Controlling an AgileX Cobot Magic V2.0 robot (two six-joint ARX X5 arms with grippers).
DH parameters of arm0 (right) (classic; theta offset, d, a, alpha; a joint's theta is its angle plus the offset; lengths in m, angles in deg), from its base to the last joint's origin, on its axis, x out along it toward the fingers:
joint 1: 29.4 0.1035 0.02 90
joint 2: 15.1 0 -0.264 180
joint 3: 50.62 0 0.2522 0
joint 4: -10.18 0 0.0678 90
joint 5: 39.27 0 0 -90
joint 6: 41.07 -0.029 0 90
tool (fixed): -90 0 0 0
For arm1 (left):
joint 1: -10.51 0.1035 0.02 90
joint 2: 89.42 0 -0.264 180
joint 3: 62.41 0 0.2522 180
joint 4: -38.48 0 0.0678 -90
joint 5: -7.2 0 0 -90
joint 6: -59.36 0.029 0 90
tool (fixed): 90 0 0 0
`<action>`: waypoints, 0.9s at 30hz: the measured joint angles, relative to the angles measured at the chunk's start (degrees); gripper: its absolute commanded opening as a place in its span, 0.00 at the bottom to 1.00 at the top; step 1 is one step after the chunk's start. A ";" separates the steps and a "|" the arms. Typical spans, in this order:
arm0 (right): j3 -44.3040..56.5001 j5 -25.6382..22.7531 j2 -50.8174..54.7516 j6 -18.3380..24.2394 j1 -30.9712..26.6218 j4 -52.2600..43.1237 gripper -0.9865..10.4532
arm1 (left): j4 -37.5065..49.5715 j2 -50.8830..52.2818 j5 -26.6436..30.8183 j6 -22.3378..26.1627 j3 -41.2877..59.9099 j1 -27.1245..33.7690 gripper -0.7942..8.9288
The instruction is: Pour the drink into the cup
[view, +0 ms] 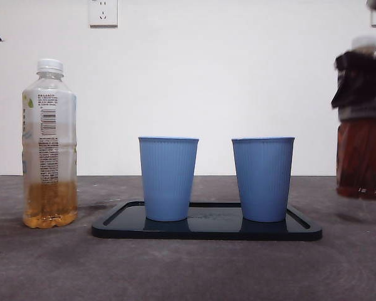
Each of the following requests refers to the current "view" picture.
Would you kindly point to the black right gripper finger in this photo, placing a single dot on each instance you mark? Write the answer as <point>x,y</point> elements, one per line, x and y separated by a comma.
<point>360,78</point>

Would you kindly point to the Suntory oolong tea bottle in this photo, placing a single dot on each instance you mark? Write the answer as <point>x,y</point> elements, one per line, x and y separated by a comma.
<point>360,163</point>

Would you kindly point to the clear bottle with yellow drink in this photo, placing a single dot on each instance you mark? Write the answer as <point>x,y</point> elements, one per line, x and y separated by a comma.
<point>50,200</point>

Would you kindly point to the blue ribbed cup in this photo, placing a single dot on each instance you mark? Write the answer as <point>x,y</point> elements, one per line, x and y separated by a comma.
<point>168,182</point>
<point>263,182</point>

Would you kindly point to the dark blue rectangular tray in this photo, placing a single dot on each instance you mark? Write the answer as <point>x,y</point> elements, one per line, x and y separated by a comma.
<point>206,234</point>

